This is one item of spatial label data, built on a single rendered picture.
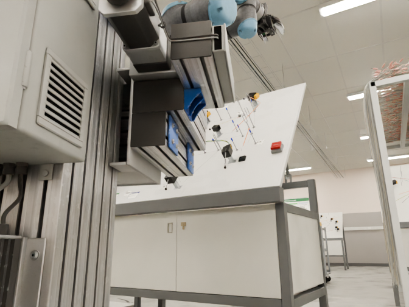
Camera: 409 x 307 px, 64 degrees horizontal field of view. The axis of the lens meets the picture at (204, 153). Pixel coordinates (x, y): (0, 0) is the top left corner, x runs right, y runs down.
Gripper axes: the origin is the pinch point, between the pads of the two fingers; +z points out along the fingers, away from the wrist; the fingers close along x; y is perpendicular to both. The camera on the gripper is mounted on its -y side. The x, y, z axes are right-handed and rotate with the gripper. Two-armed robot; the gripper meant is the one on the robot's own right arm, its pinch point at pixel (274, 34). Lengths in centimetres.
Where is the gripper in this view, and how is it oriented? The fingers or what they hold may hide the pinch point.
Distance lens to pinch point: 169.8
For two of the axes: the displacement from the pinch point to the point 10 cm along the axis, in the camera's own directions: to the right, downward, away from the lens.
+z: 5.7, 2.2, 7.9
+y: 1.2, 9.3, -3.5
